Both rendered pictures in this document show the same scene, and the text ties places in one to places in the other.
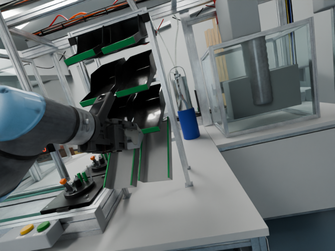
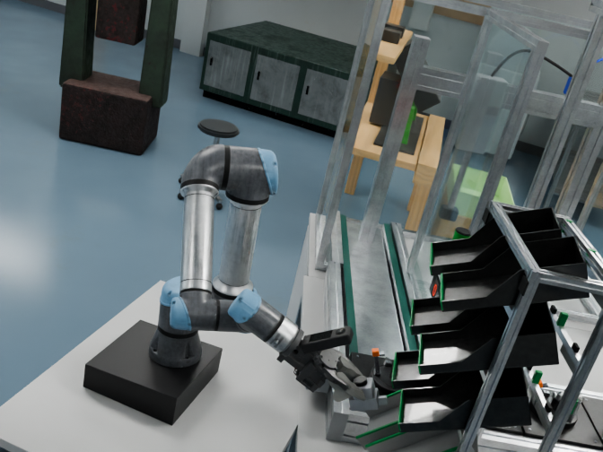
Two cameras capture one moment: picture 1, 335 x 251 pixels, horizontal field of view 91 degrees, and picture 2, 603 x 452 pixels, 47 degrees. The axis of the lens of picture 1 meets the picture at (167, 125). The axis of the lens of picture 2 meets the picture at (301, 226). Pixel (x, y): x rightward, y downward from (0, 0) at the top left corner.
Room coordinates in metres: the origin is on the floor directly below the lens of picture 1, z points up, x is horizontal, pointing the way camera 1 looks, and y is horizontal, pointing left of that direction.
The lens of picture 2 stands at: (0.06, -1.11, 2.18)
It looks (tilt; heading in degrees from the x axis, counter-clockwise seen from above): 25 degrees down; 79
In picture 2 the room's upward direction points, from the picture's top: 13 degrees clockwise
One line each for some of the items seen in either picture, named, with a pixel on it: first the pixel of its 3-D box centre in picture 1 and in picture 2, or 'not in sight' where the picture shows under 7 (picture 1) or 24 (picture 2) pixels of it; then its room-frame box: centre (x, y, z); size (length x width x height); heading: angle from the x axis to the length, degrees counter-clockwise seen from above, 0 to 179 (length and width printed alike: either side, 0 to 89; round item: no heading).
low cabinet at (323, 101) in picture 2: not in sight; (303, 75); (1.29, 6.94, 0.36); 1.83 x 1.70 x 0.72; 154
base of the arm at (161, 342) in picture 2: not in sight; (177, 338); (0.12, 0.56, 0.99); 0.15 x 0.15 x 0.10
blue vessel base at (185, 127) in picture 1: (188, 123); not in sight; (1.48, -0.20, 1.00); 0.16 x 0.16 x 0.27
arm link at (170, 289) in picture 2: not in sight; (183, 302); (0.12, 0.57, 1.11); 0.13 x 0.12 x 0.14; 5
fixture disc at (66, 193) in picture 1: (80, 188); (393, 379); (0.76, 0.50, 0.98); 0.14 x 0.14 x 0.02
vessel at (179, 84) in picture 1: (180, 88); not in sight; (1.48, -0.20, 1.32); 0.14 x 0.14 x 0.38
